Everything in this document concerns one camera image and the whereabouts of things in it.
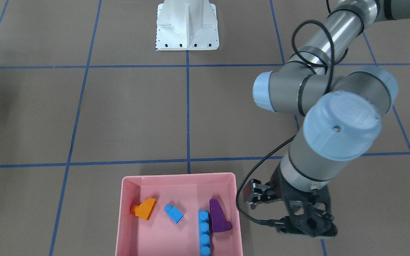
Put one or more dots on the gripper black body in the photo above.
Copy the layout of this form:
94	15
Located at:
274	192

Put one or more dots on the purple sloped toy block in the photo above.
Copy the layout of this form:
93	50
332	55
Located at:
217	217

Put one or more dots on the long blue toy block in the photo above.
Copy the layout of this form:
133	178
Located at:
204	233

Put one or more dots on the small blue toy block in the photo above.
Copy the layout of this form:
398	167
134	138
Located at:
173	213

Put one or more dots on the orange sloped toy block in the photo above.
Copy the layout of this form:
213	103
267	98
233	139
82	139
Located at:
145	209

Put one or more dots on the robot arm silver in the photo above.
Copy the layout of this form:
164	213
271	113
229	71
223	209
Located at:
342	113

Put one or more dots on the pink plastic box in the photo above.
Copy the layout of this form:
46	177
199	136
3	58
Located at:
160	236

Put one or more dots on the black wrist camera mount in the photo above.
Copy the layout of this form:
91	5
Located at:
256	193

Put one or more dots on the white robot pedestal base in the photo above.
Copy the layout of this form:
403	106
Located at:
185	25

